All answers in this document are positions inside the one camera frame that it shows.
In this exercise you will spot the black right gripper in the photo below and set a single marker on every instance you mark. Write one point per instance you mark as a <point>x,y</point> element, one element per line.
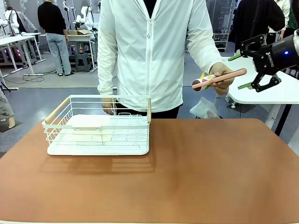
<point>278,56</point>

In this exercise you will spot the pink silicone spatula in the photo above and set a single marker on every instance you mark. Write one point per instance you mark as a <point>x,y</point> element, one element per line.
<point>233,75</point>

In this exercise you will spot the colourful patterned paper cup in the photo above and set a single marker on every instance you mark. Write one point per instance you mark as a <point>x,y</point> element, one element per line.
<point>205,82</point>

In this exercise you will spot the person's left forearm white sleeve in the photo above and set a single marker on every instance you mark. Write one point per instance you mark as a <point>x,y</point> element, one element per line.
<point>205,49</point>

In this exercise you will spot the person's right forearm white sleeve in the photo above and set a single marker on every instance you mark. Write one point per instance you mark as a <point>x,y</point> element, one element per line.
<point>106,70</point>

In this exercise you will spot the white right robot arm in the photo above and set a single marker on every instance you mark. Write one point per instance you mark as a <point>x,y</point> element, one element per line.
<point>296,35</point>

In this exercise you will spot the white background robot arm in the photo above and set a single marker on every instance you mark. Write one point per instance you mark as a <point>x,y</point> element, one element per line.
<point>10,22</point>
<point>85,17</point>

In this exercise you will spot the person's left hand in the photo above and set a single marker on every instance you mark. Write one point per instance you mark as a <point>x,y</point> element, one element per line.
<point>220,67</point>

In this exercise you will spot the person's right hand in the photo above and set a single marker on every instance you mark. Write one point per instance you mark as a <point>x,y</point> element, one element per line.
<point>108,109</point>

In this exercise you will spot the white rounded side table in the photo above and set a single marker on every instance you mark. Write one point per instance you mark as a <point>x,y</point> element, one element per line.
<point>264,93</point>

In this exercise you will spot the bystander in black jacket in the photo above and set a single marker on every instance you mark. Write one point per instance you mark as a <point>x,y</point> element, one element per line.
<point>257,21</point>

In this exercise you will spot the white storage shelf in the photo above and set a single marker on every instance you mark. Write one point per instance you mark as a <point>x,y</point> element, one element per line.
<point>221,35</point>

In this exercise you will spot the clear plastic bag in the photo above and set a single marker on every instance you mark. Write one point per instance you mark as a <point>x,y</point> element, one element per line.
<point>205,108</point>

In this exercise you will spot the person's white jacket torso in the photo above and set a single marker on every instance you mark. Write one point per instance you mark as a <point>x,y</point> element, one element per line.
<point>149,51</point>

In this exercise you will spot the grey plastic step stool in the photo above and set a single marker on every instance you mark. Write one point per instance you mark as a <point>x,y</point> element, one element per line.
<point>82,62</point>

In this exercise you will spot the white plastic rack insert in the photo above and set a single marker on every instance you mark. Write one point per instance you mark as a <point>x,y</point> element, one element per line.
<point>87,122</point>

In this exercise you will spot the open cardboard box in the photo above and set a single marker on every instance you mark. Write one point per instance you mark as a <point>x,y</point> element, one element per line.
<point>79,32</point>

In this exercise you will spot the bystander in black sweater, jeans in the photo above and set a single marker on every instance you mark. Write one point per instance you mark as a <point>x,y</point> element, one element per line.
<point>54,35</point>

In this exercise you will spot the white power strip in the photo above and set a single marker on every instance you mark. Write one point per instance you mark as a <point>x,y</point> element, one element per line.
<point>33,74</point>

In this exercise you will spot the white desk with metal legs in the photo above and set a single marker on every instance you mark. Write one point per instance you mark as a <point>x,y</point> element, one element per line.
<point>16,44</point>

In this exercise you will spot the seated bystander's leg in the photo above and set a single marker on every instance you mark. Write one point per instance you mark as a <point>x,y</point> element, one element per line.
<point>5,112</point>

